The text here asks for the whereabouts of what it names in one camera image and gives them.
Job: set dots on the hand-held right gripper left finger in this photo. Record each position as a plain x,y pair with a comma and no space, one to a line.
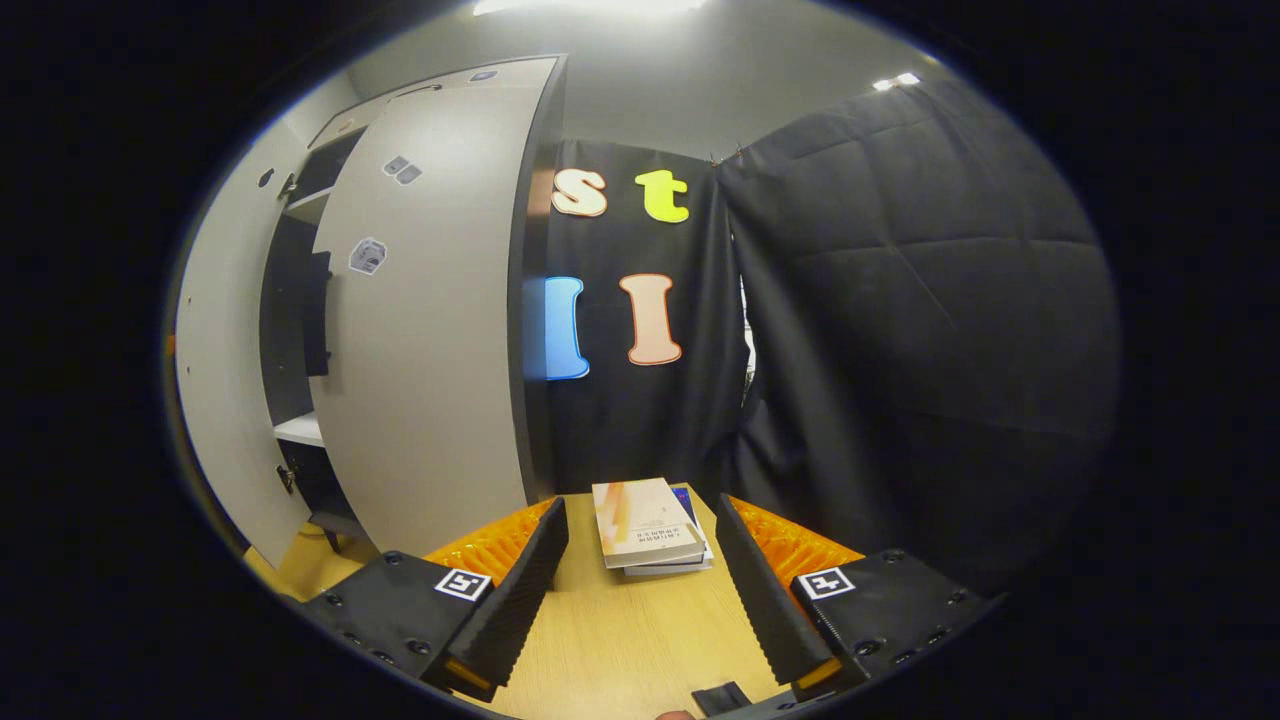
520,600

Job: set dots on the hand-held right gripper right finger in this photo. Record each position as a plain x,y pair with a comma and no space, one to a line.
765,600

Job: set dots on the white cabinet shelf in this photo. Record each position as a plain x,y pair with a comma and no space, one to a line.
305,207
300,430

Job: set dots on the blue cover book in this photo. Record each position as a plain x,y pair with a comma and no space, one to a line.
688,505

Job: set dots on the dark quilted cloth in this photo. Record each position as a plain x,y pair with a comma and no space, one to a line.
920,330

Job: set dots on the grey cabinet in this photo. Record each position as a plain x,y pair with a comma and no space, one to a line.
530,430

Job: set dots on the grey cabinet door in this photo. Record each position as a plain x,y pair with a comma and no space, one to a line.
225,350
430,350

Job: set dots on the black backdrop cloth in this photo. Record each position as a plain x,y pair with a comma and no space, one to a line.
700,420

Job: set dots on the small ceiling light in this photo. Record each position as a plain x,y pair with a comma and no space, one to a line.
896,82

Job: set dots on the white orange cover book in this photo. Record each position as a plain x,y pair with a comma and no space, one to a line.
645,525

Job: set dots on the large ceiling light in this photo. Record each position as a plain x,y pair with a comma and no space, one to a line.
590,6

